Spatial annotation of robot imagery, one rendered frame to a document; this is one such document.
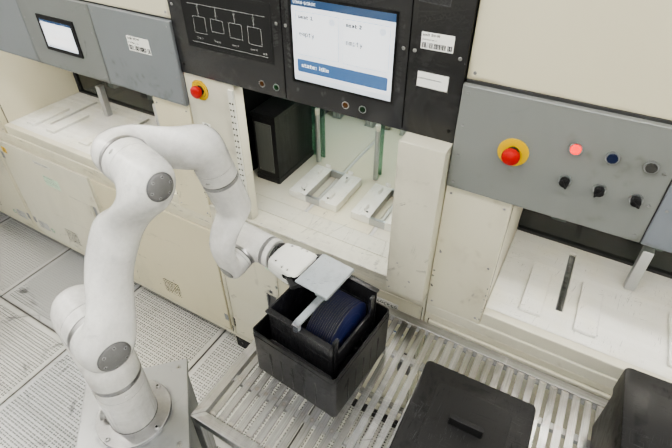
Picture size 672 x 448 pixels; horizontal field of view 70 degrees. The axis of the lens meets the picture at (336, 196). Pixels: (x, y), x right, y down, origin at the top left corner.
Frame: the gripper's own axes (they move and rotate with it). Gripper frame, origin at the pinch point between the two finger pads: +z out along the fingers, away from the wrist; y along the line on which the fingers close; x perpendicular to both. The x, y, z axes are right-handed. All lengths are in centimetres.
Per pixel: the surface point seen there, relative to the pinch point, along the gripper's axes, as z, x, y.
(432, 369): 29.7, -22.9, -8.0
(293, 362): 0.2, -18.5, 13.9
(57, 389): -120, -110, 41
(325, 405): 10.2, -29.4, 13.6
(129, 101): -168, -21, -58
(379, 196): -18, -19, -61
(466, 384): 38.8, -22.9, -9.1
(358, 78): -9, 42, -28
